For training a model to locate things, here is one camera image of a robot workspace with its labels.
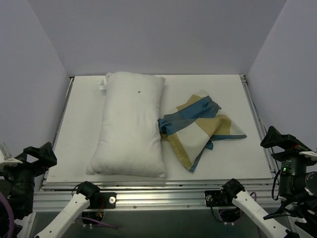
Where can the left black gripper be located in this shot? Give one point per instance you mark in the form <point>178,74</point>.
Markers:
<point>29,163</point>

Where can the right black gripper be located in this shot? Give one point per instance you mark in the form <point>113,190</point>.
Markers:
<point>288,155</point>

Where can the blue beige white pillowcase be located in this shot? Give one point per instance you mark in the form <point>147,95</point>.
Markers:
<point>193,127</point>

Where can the white pillow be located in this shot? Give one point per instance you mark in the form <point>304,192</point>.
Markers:
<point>129,139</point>

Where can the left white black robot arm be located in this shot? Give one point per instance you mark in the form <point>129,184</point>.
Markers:
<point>56,228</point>

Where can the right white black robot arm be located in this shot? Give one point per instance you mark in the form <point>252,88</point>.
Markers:
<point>266,222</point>

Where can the right aluminium side rail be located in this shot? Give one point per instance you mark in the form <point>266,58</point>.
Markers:
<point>273,166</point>

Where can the aluminium side rail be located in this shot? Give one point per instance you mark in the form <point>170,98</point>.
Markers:
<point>273,166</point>
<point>65,102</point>

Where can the aluminium front rail frame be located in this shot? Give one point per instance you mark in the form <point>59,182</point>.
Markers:
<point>145,195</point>

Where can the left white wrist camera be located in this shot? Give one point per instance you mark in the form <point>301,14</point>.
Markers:
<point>6,158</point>

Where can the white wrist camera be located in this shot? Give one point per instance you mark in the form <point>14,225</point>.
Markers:
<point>309,154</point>
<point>6,158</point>

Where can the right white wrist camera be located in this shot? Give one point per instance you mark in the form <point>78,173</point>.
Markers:
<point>309,154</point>

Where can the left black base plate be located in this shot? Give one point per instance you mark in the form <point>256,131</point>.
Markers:
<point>103,200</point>

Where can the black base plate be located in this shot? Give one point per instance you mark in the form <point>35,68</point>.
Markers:
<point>103,200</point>
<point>217,198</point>

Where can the left aluminium side rail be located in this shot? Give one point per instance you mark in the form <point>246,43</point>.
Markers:
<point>65,102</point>

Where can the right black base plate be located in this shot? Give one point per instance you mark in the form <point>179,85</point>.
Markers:
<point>217,198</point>

